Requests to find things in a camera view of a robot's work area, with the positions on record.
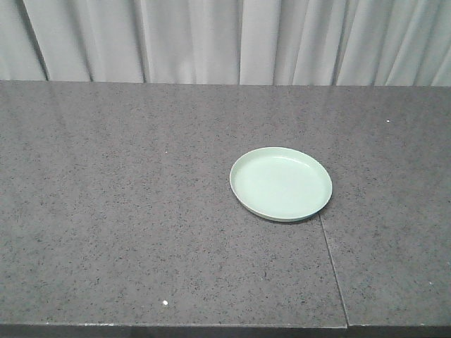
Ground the white pleated curtain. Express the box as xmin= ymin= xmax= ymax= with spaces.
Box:
xmin=1 ymin=1 xmax=450 ymax=87

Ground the light green round plate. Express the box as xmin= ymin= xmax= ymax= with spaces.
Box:
xmin=229 ymin=146 xmax=333 ymax=223

